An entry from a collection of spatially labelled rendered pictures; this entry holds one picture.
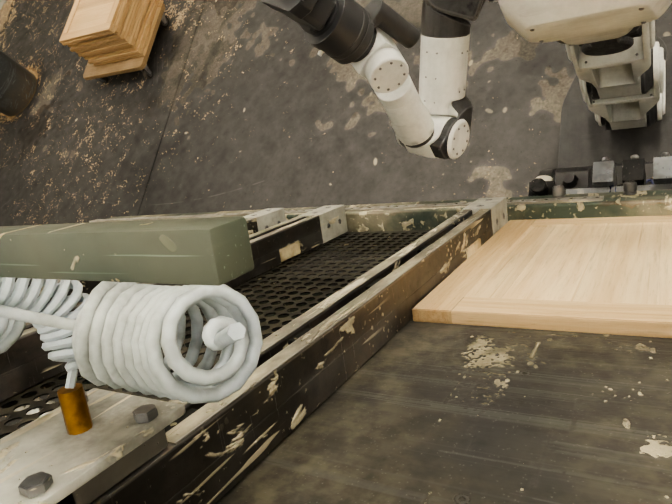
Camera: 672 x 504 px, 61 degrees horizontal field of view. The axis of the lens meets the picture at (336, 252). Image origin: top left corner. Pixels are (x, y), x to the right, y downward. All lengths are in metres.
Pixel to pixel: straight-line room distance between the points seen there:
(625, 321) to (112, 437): 0.56
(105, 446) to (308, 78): 2.85
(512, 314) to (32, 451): 0.55
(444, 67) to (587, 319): 0.57
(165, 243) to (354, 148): 2.56
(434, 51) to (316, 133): 1.84
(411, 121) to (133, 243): 0.88
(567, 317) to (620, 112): 1.33
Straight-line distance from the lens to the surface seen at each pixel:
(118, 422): 0.43
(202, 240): 0.19
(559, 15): 1.06
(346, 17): 0.89
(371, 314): 0.70
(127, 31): 3.96
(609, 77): 1.68
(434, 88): 1.14
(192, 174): 3.34
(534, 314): 0.76
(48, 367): 0.87
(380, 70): 0.93
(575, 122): 2.25
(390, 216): 1.41
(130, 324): 0.32
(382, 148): 2.67
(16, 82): 5.10
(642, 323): 0.74
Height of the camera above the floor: 2.08
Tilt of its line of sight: 54 degrees down
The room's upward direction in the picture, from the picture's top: 56 degrees counter-clockwise
